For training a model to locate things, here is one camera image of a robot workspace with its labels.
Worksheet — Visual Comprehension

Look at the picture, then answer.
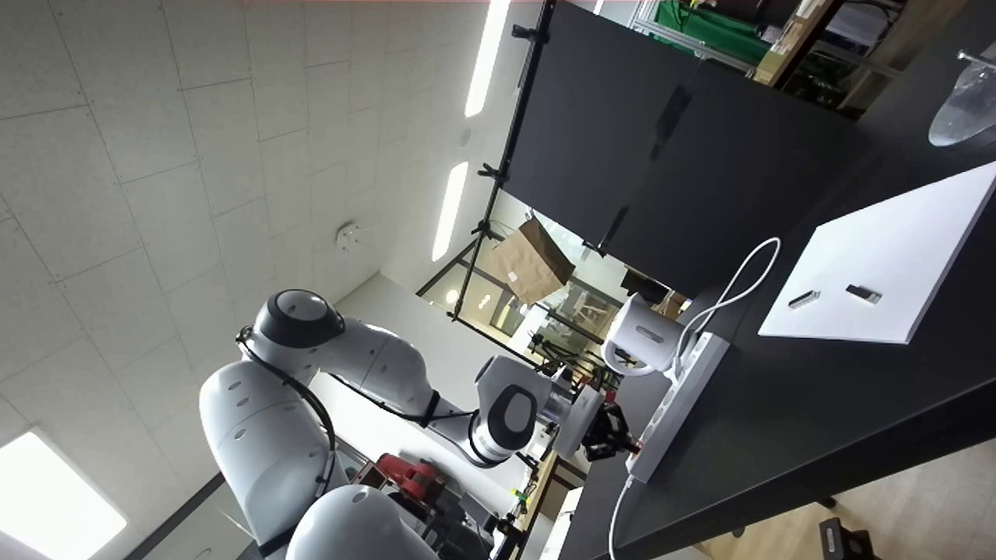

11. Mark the round ceiling smoke detector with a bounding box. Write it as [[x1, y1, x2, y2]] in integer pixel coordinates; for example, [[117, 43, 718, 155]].
[[330, 217, 363, 253]]

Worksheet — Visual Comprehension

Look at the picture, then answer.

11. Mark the black tripod stand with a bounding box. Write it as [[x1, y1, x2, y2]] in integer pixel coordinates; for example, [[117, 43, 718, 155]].
[[413, 17, 555, 339]]

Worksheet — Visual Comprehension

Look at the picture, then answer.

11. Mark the red machine part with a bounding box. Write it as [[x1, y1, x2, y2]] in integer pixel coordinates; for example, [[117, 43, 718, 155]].
[[362, 451, 452, 512]]

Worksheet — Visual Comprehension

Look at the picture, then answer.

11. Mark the square ceiling light panel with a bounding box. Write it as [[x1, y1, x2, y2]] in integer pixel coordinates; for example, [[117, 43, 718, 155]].
[[0, 427, 133, 560]]

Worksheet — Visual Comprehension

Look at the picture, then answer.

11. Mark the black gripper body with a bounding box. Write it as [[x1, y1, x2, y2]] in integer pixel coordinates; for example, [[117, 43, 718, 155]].
[[580, 400, 623, 462]]

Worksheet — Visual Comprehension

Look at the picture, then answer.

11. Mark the white power strip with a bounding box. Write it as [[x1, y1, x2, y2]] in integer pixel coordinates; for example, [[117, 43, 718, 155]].
[[626, 329, 734, 487]]

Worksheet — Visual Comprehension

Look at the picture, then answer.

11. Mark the white flat board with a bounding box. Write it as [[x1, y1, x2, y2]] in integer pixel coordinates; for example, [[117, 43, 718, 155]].
[[756, 158, 996, 347]]

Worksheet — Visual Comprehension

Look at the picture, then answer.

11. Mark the green storage box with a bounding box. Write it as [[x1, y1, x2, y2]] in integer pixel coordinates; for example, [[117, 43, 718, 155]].
[[649, 0, 778, 68]]

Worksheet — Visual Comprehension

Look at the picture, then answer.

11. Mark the white round power adapter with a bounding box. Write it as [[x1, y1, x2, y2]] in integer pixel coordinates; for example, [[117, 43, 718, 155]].
[[599, 292, 687, 379]]

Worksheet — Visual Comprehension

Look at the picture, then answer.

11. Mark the long ceiling light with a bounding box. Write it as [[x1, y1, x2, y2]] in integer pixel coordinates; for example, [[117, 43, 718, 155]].
[[430, 158, 473, 264], [461, 0, 514, 122]]

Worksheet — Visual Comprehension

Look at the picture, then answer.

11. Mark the white cable with plug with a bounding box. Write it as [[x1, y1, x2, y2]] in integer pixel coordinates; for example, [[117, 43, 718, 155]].
[[665, 234, 786, 381]]

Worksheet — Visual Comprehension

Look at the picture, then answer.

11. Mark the white power strip cord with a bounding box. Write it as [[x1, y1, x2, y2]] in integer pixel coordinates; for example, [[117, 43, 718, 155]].
[[602, 473, 637, 560]]

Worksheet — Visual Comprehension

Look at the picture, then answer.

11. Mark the brown cardboard box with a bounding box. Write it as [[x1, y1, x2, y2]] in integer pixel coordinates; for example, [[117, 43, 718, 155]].
[[494, 212, 577, 308]]

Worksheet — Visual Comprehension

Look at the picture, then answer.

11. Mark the wooden shelf frame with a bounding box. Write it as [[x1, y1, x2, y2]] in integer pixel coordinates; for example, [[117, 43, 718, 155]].
[[751, 0, 838, 89]]

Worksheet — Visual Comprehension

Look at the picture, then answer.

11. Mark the black backdrop panel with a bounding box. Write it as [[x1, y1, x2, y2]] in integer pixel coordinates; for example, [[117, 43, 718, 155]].
[[499, 0, 866, 303]]

